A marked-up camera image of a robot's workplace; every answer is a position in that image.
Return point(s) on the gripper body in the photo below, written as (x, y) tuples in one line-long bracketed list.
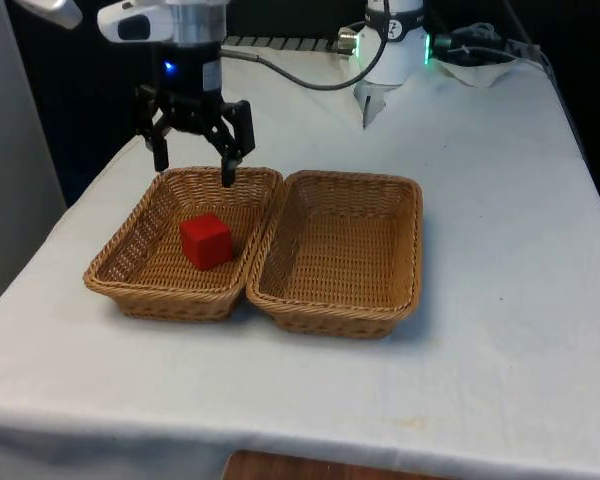
[(190, 75)]

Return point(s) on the wicker basket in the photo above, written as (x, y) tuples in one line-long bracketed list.
[(150, 270), (340, 250)]

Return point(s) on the pale locker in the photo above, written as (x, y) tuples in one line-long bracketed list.
[(15, 150)]

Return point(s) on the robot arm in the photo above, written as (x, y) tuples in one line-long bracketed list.
[(395, 60)]

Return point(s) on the red cube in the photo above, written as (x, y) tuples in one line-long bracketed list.
[(206, 242)]

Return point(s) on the black ribbed strip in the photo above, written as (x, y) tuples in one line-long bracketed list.
[(280, 43)]

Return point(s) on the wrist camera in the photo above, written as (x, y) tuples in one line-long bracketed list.
[(140, 22)]

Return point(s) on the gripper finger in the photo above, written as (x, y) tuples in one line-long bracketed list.
[(240, 130), (147, 120)]

